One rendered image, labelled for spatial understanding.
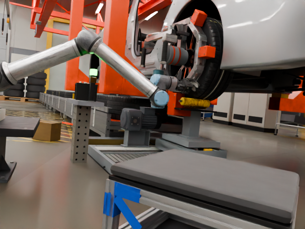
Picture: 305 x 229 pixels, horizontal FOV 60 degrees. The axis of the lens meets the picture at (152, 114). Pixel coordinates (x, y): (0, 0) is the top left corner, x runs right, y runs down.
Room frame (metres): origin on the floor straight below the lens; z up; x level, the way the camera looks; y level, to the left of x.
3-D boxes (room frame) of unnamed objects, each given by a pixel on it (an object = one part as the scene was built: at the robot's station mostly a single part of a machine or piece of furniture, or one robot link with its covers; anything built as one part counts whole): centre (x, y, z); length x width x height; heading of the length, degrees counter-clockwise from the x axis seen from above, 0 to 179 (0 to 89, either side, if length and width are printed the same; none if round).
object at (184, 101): (2.02, -0.32, 0.51); 0.29 x 0.06 x 0.06; 117
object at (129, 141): (2.32, 0.06, 0.26); 0.42 x 0.18 x 0.35; 117
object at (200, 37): (2.08, -0.17, 0.85); 0.54 x 0.07 x 0.54; 27
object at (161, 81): (1.76, -0.03, 0.62); 0.12 x 0.09 x 0.10; 117
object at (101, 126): (3.68, 0.60, 0.14); 2.47 x 0.85 x 0.27; 27
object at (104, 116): (3.50, 0.94, 0.28); 2.47 x 0.09 x 0.22; 27
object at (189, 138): (2.16, -0.32, 0.32); 0.40 x 0.30 x 0.28; 27
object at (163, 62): (1.83, -0.04, 0.83); 0.04 x 0.04 x 0.16
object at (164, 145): (2.16, -0.32, 0.13); 0.50 x 0.36 x 0.10; 27
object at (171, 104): (2.10, -0.21, 0.48); 0.16 x 0.12 x 0.17; 117
